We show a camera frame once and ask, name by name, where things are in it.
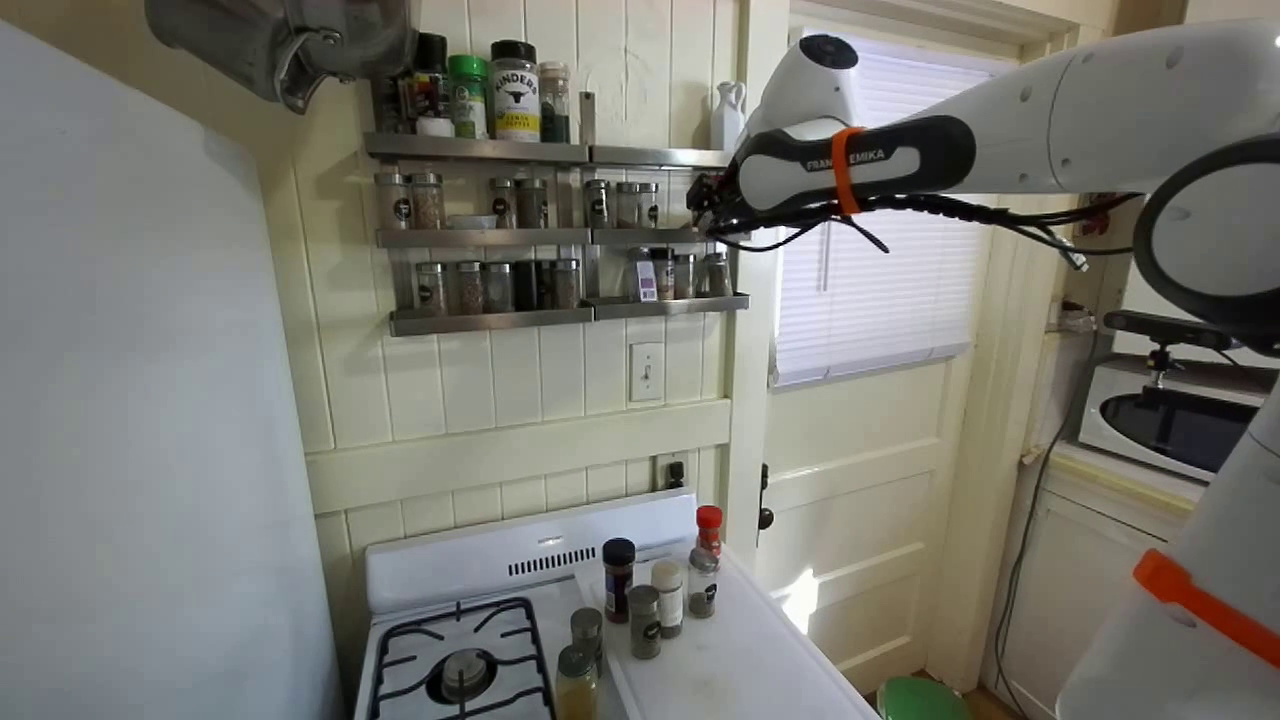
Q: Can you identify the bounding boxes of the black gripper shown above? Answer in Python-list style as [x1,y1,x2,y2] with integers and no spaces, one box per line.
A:
[684,152,759,250]

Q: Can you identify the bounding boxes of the glass spice jar steel lid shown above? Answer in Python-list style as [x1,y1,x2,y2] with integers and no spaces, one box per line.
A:
[482,257,516,317]
[543,254,588,312]
[483,173,521,231]
[444,257,483,317]
[695,243,735,301]
[516,173,557,231]
[410,170,450,231]
[375,170,412,231]
[410,257,451,317]
[582,177,615,231]

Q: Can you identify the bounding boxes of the small dark jar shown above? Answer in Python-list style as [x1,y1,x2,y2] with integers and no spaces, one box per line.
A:
[535,59,575,148]

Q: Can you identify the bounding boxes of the dark glass spice jar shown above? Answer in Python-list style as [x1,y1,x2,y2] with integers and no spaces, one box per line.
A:
[513,257,550,317]

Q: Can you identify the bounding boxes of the large jar black lid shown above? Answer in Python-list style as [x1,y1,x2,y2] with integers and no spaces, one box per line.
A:
[483,37,550,148]

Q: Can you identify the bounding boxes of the red lid spice jar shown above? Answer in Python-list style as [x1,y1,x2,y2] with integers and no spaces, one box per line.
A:
[684,501,727,626]

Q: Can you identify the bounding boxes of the dark spice jar black lid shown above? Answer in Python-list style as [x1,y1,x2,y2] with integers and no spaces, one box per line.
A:
[601,531,639,627]

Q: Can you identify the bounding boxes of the white label spice jar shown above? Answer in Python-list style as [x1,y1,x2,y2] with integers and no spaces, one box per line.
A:
[648,555,688,641]

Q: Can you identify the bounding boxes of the grey spice jar steel lid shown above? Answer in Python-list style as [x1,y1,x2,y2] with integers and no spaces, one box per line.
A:
[624,580,666,665]

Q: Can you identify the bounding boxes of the grey lying spice jar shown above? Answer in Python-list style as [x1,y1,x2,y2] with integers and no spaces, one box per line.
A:
[570,605,609,671]

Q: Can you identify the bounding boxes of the yellow spice jar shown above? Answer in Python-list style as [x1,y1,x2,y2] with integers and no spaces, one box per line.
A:
[553,641,609,720]

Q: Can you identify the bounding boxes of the white shaker bottle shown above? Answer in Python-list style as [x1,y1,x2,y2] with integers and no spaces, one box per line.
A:
[710,77,753,158]

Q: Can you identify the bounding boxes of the white window blinds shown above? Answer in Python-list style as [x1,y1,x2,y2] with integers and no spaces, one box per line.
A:
[774,37,1025,393]

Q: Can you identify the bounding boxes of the green lid bottle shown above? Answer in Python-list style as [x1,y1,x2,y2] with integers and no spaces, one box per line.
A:
[444,52,493,145]

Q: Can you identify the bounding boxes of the black door latch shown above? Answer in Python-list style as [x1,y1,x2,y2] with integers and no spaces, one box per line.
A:
[753,461,779,538]

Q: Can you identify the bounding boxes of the dark sauce bottle black cap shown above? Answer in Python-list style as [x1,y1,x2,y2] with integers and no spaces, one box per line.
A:
[397,32,451,140]

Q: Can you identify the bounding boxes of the white panelled door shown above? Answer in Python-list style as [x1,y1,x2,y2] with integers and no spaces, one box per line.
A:
[759,16,1032,697]

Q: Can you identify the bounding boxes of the white gas stove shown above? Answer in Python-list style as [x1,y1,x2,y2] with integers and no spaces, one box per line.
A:
[349,488,882,720]

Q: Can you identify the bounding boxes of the grey cloth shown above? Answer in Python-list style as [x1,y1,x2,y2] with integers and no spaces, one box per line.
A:
[140,0,421,115]

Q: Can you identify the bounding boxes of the black stove grate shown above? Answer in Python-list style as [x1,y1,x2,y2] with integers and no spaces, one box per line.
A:
[365,593,562,720]

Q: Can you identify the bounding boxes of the black pan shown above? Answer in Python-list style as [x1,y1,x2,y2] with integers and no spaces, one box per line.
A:
[1099,309,1276,359]

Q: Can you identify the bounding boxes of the white base cabinet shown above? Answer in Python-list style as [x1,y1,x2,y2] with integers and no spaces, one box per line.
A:
[998,444,1214,720]

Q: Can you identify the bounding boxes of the white microwave oven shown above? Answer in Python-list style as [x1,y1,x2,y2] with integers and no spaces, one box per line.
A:
[1073,348,1274,488]

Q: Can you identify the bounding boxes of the round black stove burner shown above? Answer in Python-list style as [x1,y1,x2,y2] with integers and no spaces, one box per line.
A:
[425,650,506,709]

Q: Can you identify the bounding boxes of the green round bin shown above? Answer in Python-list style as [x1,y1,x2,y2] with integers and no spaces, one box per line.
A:
[872,671,975,720]

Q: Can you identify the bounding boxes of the white refrigerator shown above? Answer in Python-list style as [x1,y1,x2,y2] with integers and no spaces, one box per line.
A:
[0,16,344,720]

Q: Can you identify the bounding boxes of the orange strap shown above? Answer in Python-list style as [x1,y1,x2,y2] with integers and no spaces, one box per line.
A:
[827,123,867,221]
[1133,545,1280,671]

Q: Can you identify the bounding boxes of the white wall switch plate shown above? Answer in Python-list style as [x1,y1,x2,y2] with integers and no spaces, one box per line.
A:
[630,342,667,408]

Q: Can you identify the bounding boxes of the steel wall spice rack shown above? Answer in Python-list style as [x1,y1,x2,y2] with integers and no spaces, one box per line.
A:
[362,127,755,342]

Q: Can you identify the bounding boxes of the black cable bundle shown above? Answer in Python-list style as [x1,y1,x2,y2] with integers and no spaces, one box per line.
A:
[717,185,1136,271]

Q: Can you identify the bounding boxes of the grey power cord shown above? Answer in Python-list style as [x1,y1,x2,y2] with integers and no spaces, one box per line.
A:
[991,434,1073,675]

